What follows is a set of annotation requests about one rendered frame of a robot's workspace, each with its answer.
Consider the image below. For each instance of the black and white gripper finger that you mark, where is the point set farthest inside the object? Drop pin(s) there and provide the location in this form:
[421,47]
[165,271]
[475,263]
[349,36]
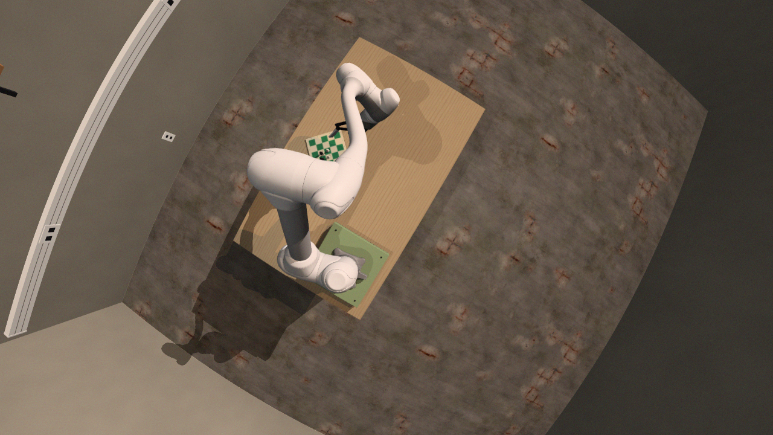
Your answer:
[338,129]

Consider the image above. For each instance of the green and cream chessboard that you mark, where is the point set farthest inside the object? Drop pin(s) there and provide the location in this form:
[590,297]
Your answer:
[320,143]

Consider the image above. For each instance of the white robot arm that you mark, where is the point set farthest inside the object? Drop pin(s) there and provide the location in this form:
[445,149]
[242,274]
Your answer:
[288,178]

